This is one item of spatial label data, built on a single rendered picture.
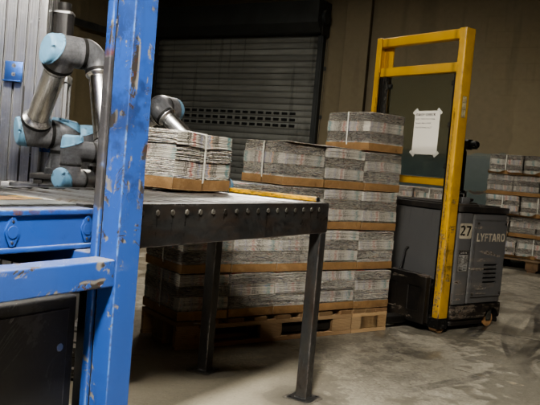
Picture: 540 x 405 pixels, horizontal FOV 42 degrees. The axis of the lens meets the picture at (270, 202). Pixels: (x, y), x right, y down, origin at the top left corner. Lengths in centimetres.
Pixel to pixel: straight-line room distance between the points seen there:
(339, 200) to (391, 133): 55
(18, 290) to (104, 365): 32
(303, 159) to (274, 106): 761
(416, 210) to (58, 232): 335
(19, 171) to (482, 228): 285
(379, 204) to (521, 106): 603
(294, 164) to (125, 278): 225
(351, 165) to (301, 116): 713
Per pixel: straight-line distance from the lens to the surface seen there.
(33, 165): 318
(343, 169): 393
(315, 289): 282
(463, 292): 460
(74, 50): 269
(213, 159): 283
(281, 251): 372
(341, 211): 395
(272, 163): 375
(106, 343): 159
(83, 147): 255
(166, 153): 266
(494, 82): 1013
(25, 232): 157
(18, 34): 324
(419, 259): 467
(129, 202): 155
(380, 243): 419
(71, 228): 165
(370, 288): 420
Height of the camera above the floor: 93
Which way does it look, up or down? 3 degrees down
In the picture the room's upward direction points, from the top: 5 degrees clockwise
